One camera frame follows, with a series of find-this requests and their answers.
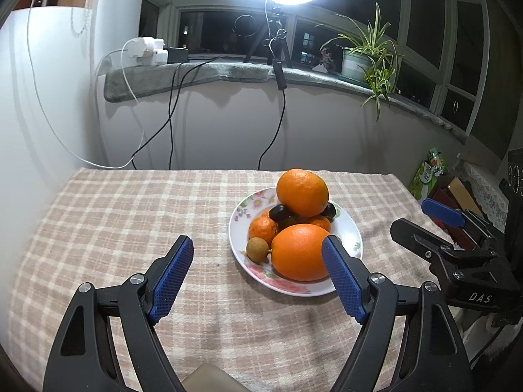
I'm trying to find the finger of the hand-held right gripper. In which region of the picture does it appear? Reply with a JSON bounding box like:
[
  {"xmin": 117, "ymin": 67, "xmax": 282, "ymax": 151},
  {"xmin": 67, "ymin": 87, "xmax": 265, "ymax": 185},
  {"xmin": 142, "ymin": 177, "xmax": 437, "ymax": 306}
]
[
  {"xmin": 389, "ymin": 217, "xmax": 511, "ymax": 291},
  {"xmin": 422, "ymin": 198, "xmax": 507, "ymax": 251}
]

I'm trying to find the beige checkered blanket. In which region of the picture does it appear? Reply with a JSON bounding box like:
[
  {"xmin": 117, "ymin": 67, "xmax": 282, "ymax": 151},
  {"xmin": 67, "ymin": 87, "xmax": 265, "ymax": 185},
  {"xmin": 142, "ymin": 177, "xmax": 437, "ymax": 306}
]
[{"xmin": 8, "ymin": 167, "xmax": 462, "ymax": 392}]

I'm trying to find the spider plant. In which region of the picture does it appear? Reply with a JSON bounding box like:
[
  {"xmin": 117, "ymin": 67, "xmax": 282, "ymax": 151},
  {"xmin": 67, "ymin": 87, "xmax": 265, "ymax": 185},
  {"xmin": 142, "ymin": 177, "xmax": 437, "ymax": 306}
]
[{"xmin": 314, "ymin": 2, "xmax": 405, "ymax": 122}]

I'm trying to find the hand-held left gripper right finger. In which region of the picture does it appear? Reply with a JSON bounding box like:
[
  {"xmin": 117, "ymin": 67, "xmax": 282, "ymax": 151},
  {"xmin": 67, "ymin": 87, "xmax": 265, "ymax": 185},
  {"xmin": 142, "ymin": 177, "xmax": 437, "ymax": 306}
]
[{"xmin": 321, "ymin": 236, "xmax": 475, "ymax": 392}]

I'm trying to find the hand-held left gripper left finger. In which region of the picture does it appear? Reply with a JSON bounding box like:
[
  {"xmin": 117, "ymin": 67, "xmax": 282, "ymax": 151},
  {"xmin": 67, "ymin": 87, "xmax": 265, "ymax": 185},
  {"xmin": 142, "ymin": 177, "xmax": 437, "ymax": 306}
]
[{"xmin": 43, "ymin": 235, "xmax": 194, "ymax": 392}]

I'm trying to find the white lace cloth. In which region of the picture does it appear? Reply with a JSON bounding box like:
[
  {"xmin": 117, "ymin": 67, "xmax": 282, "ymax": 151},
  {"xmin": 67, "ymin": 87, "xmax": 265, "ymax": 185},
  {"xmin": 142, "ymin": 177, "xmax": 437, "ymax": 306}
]
[{"xmin": 458, "ymin": 159, "xmax": 509, "ymax": 233}]

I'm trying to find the white framed window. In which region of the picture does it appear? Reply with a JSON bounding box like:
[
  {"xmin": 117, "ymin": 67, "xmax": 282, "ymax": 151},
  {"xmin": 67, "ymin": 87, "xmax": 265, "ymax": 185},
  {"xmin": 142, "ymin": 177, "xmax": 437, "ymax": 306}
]
[{"xmin": 139, "ymin": 0, "xmax": 523, "ymax": 160}]

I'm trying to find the white floral plate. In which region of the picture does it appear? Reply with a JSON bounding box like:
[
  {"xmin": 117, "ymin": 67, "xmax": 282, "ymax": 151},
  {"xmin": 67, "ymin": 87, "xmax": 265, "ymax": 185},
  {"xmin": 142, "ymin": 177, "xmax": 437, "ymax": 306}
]
[{"xmin": 229, "ymin": 187, "xmax": 363, "ymax": 297}]

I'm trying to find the brown cardboard box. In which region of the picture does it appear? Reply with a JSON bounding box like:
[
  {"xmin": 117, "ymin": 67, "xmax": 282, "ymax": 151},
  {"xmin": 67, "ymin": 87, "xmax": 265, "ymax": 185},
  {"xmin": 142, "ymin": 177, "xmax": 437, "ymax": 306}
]
[{"xmin": 447, "ymin": 177, "xmax": 487, "ymax": 213}]

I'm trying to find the green printed bag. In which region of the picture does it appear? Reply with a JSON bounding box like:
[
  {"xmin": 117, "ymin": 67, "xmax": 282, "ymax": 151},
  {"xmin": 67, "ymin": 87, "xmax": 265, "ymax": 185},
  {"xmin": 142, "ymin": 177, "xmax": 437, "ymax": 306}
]
[{"xmin": 409, "ymin": 146, "xmax": 448, "ymax": 201}]

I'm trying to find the white cable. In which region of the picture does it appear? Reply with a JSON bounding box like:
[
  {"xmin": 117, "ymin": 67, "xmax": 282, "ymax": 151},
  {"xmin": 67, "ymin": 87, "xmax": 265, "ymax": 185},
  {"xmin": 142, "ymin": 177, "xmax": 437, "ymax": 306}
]
[{"xmin": 26, "ymin": 0, "xmax": 145, "ymax": 170}]

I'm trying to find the medium mandarin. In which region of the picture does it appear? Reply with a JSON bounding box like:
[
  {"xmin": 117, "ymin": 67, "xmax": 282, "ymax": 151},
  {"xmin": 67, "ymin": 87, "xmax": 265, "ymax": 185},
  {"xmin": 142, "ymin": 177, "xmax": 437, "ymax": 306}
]
[{"xmin": 248, "ymin": 216, "xmax": 279, "ymax": 246}]

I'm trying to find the white charger block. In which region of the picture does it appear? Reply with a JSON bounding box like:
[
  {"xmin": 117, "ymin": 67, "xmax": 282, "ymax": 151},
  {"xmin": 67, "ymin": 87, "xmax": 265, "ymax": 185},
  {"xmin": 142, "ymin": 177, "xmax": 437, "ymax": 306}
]
[{"xmin": 123, "ymin": 38, "xmax": 169, "ymax": 67}]

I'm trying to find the white plant pot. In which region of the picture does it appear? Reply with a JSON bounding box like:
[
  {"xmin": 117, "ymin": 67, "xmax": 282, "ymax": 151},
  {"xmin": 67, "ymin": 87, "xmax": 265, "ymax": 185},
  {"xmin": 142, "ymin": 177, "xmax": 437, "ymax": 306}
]
[{"xmin": 340, "ymin": 47, "xmax": 374, "ymax": 82}]

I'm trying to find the black tripod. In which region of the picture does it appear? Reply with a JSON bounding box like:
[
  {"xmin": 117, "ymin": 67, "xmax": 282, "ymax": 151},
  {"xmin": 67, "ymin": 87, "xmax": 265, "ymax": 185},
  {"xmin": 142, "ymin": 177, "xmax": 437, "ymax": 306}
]
[{"xmin": 244, "ymin": 4, "xmax": 293, "ymax": 68}]

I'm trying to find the red cardboard box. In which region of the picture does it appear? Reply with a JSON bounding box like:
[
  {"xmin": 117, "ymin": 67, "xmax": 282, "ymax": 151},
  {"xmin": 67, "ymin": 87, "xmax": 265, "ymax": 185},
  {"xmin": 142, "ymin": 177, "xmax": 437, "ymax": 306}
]
[{"xmin": 431, "ymin": 188, "xmax": 487, "ymax": 252}]

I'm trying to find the large orange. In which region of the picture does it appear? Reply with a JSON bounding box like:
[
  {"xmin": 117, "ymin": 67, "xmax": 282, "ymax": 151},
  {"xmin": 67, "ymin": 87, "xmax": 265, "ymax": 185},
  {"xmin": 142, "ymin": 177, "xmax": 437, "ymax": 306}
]
[
  {"xmin": 270, "ymin": 224, "xmax": 333, "ymax": 282},
  {"xmin": 276, "ymin": 169, "xmax": 330, "ymax": 218}
]

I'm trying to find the grey windowsill mat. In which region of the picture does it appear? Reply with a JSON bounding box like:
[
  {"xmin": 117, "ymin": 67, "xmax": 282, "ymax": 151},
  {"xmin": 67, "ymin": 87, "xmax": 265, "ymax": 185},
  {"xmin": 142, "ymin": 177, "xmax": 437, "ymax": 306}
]
[{"xmin": 103, "ymin": 58, "xmax": 468, "ymax": 143}]

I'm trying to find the black ring light cable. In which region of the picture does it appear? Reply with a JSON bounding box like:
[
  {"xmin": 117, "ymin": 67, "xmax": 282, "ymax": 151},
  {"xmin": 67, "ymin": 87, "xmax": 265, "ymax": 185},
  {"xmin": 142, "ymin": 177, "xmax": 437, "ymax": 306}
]
[{"xmin": 257, "ymin": 0, "xmax": 289, "ymax": 171}]

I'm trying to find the white panel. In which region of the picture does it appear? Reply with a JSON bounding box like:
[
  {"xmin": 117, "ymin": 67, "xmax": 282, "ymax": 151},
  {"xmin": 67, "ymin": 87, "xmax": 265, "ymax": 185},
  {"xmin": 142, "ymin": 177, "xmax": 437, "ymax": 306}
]
[{"xmin": 0, "ymin": 6, "xmax": 107, "ymax": 213}]

